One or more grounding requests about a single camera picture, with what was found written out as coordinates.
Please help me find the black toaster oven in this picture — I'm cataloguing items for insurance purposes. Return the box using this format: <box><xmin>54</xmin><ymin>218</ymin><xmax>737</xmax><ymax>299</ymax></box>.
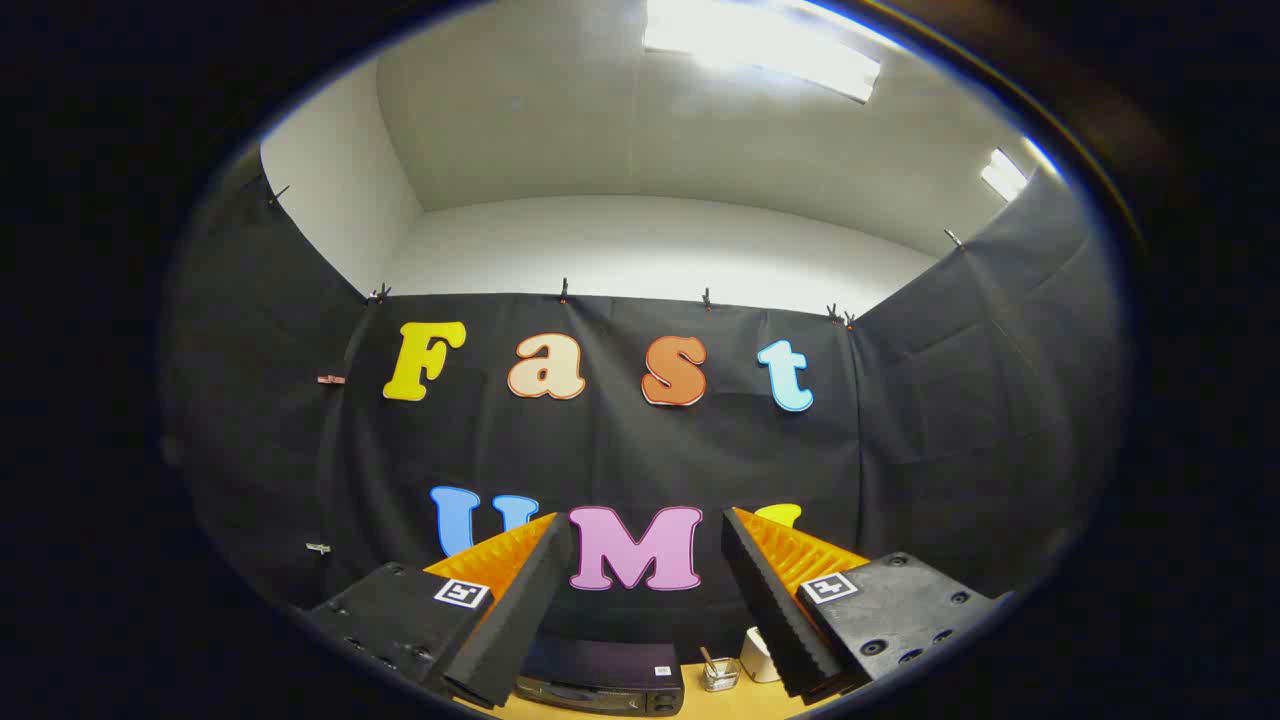
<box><xmin>515</xmin><ymin>635</ymin><xmax>687</xmax><ymax>717</ymax></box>

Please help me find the black backdrop cloth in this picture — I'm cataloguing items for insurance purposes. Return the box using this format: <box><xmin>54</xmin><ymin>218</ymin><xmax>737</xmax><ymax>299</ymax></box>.
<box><xmin>165</xmin><ymin>150</ymin><xmax>1126</xmax><ymax>663</ymax></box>

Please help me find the white bread toaster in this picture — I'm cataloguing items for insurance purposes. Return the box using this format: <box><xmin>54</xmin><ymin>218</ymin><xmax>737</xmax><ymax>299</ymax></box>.
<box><xmin>740</xmin><ymin>627</ymin><xmax>784</xmax><ymax>685</ymax></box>

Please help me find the small ceiling light panel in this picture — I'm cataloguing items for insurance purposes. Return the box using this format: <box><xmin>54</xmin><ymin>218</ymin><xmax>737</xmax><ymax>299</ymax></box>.
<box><xmin>979</xmin><ymin>147</ymin><xmax>1031</xmax><ymax>204</ymax></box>

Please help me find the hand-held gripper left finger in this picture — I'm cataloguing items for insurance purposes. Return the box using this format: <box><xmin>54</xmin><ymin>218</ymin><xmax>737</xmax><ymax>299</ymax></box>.
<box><xmin>300</xmin><ymin>512</ymin><xmax>576</xmax><ymax>711</ymax></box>

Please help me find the large ceiling light panel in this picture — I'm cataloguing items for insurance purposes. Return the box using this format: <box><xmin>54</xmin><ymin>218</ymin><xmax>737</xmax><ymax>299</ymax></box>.
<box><xmin>643</xmin><ymin>0</ymin><xmax>883</xmax><ymax>105</ymax></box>

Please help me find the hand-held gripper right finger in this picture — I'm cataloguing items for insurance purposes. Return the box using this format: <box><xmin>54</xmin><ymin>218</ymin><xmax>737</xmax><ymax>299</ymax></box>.
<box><xmin>720</xmin><ymin>507</ymin><xmax>1011</xmax><ymax>706</ymax></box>

